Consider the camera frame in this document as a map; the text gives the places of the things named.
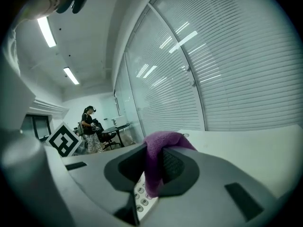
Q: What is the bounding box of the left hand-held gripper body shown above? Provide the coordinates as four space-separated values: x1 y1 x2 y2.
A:
45 122 83 157

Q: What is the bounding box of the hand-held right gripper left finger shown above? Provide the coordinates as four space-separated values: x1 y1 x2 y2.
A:
104 143 147 192

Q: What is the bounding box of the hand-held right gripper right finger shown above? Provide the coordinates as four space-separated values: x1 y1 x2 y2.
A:
160 147 200 197

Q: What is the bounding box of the purple cloth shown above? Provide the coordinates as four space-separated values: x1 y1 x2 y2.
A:
143 131 197 198

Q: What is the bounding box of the white desk telephone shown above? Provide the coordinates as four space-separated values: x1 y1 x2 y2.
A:
133 171 160 222

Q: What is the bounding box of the dark framed window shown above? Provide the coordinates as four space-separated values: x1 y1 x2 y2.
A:
22 113 52 140

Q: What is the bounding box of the black office chair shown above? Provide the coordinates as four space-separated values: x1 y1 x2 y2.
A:
96 122 119 151

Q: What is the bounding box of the round black table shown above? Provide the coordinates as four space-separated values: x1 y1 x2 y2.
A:
101 123 131 148

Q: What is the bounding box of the white box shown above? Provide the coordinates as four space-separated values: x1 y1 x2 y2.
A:
111 115 127 127

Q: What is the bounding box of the long ceiling light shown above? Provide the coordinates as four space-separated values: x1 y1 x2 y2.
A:
36 16 57 48
62 66 80 86

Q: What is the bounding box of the white window blind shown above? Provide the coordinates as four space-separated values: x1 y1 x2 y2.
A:
125 5 205 137

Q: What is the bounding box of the person's white shirt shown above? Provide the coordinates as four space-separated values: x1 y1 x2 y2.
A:
1 20 22 80

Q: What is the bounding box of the white desk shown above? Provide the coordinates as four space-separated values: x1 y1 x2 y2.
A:
151 0 303 142

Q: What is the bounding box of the person's head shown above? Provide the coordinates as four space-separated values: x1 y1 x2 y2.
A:
14 0 79 21

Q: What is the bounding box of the white ceiling duct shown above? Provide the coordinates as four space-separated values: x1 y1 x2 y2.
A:
27 97 70 118

